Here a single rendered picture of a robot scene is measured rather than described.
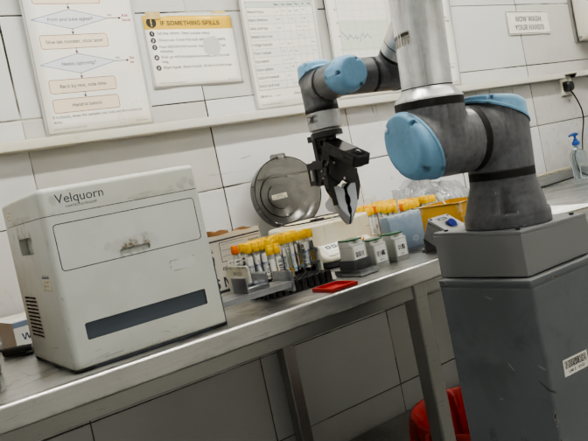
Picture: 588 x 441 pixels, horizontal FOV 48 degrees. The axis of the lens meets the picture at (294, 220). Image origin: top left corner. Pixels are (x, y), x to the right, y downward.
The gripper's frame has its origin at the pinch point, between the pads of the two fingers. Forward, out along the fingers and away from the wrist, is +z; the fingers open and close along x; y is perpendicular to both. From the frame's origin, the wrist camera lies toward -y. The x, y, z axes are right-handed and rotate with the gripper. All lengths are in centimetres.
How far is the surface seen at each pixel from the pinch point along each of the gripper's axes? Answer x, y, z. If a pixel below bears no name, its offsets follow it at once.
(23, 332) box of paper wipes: 64, 37, 9
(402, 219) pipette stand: -20.8, 5.5, 3.9
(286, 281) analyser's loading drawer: 22.0, -3.3, 8.6
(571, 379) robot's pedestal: -1, -47, 31
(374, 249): -5.3, 0.0, 8.3
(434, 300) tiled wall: -79, 57, 42
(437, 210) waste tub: -32.8, 4.5, 4.1
